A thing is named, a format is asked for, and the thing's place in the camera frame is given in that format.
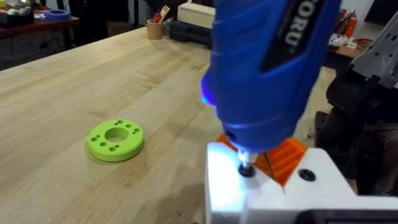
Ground red and orange boxes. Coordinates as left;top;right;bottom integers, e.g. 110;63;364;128
333;9;359;40

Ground blue electric screwdriver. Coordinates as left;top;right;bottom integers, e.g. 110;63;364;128
200;0;343;179

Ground left gripper white and orange right finger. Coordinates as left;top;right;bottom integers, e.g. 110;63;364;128
265;137;357;197

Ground wooden side desk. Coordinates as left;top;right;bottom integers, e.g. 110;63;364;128
322;43;369;70

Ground heap of small white parts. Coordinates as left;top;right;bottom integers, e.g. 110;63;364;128
328;33;358;50

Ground dark brown side table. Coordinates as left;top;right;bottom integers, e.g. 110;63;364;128
0;14;81;50

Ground wooden fork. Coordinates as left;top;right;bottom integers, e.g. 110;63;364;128
158;4;171;24

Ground cream box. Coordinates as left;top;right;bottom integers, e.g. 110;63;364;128
177;2;216;30

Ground black tool case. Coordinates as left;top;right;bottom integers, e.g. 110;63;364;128
169;21;214;50

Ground green disc with holes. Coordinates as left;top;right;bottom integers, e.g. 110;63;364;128
87;119;146;162

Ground wooden cup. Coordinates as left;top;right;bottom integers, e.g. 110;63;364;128
146;19;164;40

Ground blue tape roll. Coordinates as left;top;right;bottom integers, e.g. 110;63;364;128
44;9;72;22

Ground left gripper white and orange left finger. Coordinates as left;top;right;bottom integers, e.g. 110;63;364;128
204;133;285;224

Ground black box of oddments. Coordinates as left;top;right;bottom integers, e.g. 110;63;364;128
0;0;35;29

